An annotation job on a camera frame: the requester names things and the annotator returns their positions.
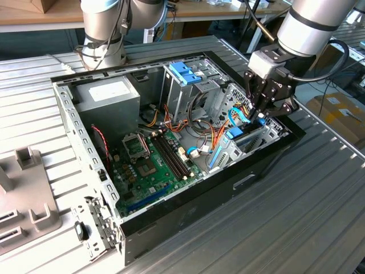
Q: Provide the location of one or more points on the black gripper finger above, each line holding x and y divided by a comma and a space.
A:
248, 85
285, 108

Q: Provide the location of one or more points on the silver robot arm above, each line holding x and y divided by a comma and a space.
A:
308, 25

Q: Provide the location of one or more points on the grey metal disk bay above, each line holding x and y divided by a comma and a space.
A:
231, 152

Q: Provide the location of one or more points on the cardboard box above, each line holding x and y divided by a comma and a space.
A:
342, 120

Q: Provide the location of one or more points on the blue plastic drive latch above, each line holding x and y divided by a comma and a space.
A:
182, 71

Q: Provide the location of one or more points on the grey metal drive cage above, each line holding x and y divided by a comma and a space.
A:
178, 100

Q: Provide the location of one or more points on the wooden desk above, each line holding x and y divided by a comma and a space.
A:
205, 12

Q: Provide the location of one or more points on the black RAM slot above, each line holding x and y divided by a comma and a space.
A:
174, 154
168, 158

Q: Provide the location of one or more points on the open black PC case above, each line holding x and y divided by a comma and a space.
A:
199, 205

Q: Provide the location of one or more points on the CPU socket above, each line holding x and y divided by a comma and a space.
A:
146, 168

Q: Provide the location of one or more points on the green motherboard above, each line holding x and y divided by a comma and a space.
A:
159, 182

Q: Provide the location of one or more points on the grey power supply unit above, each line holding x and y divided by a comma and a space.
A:
108, 114

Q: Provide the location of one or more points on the blue expansion slot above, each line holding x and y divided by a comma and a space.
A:
148, 199

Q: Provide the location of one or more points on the brown wooden box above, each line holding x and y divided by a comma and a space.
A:
45, 5

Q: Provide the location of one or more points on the black case release latch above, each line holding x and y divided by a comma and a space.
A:
81, 231

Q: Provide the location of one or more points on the grey parts rack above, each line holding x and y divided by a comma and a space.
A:
28, 194

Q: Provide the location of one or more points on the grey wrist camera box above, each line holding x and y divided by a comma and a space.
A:
262, 65

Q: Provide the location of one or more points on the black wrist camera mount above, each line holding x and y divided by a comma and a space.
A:
273, 51

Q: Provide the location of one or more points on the metal frame table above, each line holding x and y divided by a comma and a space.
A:
360, 55

